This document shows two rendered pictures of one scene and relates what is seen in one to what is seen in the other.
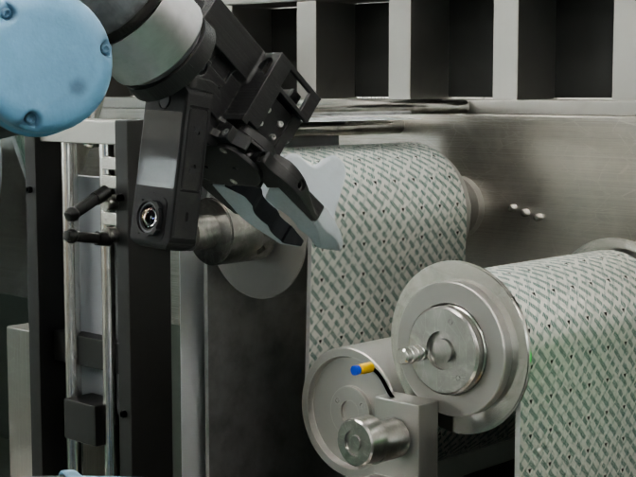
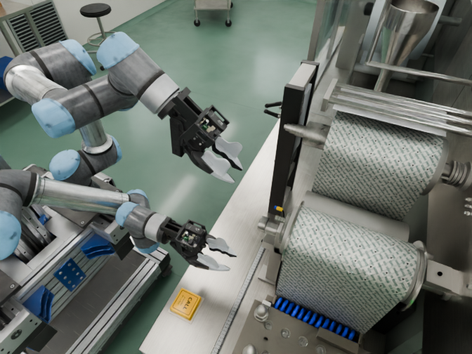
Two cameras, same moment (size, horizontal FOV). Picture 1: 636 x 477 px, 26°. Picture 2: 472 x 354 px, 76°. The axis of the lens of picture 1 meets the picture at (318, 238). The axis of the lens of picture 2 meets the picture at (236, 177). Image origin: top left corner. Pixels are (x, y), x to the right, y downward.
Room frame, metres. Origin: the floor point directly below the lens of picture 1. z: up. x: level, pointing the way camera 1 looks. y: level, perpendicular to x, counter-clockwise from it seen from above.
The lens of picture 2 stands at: (0.91, -0.43, 1.84)
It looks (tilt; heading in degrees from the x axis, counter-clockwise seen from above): 48 degrees down; 71
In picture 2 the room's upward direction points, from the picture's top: straight up
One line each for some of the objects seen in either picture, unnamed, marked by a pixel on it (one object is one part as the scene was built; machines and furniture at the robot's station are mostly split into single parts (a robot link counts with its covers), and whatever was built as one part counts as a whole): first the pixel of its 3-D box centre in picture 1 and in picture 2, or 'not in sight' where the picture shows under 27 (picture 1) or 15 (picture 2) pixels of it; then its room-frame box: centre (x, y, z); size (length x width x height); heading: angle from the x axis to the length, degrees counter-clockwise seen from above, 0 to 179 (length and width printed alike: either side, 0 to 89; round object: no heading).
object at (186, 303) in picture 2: not in sight; (185, 303); (0.87, -0.07, 0.91); 0.07 x 0.07 x 0.02; 46
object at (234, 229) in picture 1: (232, 229); (317, 135); (1.30, 0.08, 1.33); 0.06 x 0.06 x 0.06; 46
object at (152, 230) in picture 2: not in sight; (160, 227); (0.85, 0.09, 1.11); 0.08 x 0.05 x 0.08; 46
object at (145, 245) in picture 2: not in sight; (144, 232); (0.79, 0.15, 1.01); 0.11 x 0.08 x 0.11; 94
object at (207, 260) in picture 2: not in sight; (212, 260); (0.97, -0.06, 1.11); 0.09 x 0.03 x 0.06; 127
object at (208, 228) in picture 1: (185, 234); (294, 129); (1.26, 0.12, 1.33); 0.06 x 0.03 x 0.03; 136
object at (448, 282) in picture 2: not in sight; (441, 277); (1.36, -0.32, 1.28); 0.06 x 0.05 x 0.02; 136
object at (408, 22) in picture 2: not in sight; (409, 15); (1.72, 0.33, 1.50); 0.14 x 0.14 x 0.06
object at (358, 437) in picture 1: (362, 440); (263, 223); (1.12, -0.04, 1.18); 0.04 x 0.02 x 0.04; 46
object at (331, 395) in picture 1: (436, 390); (347, 227); (1.32, -0.12, 1.17); 0.26 x 0.12 x 0.12; 136
